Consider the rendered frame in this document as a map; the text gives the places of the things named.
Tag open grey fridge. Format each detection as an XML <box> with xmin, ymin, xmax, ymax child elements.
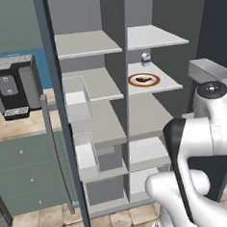
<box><xmin>45</xmin><ymin>0</ymin><xmax>227</xmax><ymax>221</ymax></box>

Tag grey-green drawer front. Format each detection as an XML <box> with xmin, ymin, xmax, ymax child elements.
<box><xmin>0</xmin><ymin>131</ymin><xmax>60</xmax><ymax>171</ymax></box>
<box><xmin>0</xmin><ymin>159</ymin><xmax>66</xmax><ymax>200</ymax></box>
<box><xmin>0</xmin><ymin>185</ymin><xmax>75</xmax><ymax>218</ymax></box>

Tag brown chicken drumstick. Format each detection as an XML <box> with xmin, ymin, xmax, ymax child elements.
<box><xmin>134</xmin><ymin>76</ymin><xmax>153</xmax><ymax>85</ymax></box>

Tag white and blue milk carton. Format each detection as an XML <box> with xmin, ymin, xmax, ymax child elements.
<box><xmin>139</xmin><ymin>50</ymin><xmax>153</xmax><ymax>68</ymax></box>

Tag red-rimmed white plate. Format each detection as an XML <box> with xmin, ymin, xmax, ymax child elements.
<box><xmin>127</xmin><ymin>70</ymin><xmax>163</xmax><ymax>90</ymax></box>

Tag blue-grey fridge door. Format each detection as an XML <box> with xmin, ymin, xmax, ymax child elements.
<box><xmin>33</xmin><ymin>0</ymin><xmax>106</xmax><ymax>227</ymax></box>

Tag black and grey coffee machine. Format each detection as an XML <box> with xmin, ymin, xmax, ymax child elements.
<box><xmin>0</xmin><ymin>52</ymin><xmax>46</xmax><ymax>122</ymax></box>

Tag dark fridge door with bin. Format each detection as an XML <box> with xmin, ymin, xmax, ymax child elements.
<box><xmin>177</xmin><ymin>0</ymin><xmax>227</xmax><ymax>120</ymax></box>

